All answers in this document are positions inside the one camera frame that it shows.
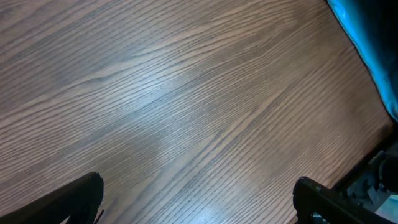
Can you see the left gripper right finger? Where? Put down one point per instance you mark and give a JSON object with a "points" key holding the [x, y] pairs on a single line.
{"points": [[316, 203]]}

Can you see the light blue t-shirt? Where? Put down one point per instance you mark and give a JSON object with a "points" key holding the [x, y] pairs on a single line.
{"points": [[371, 25]]}

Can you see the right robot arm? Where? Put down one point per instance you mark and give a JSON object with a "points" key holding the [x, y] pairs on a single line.
{"points": [[372, 182]]}

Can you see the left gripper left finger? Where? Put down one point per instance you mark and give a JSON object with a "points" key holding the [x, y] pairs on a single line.
{"points": [[75, 203]]}

